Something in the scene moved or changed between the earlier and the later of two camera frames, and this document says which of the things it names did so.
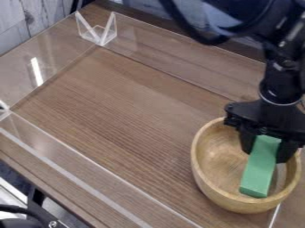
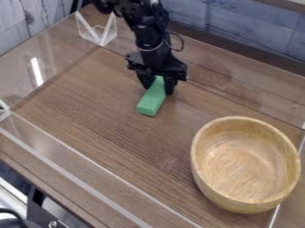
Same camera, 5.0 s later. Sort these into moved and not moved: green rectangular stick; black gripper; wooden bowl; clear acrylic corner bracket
Moved: black gripper; green rectangular stick
Not moved: wooden bowl; clear acrylic corner bracket
